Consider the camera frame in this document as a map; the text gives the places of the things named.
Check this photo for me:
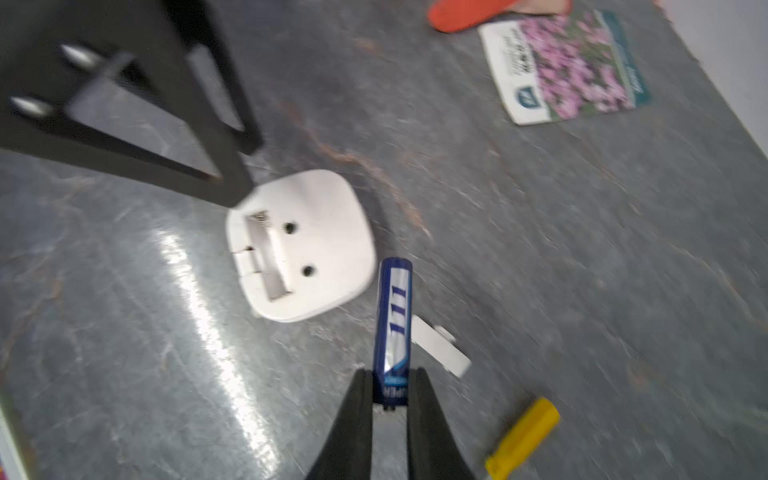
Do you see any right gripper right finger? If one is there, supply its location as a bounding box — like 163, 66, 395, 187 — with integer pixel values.
407, 368, 474, 480

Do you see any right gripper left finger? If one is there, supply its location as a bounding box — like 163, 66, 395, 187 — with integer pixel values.
305, 369, 373, 480

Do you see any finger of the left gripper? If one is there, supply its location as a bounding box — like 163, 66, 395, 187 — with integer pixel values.
1, 1, 254, 208
162, 0, 263, 155

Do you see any yellow handled screwdriver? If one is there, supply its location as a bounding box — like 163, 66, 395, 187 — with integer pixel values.
485, 398, 561, 480

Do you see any white battery cover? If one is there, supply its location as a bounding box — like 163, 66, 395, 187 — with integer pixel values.
411, 315, 471, 378

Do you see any white alarm device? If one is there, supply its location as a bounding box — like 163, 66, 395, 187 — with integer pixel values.
226, 170, 378, 323

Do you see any orange rubber glove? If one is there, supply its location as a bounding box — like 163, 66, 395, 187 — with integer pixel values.
427, 0, 573, 33

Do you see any flower seed packet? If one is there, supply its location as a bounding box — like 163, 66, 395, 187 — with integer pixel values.
478, 10, 651, 126

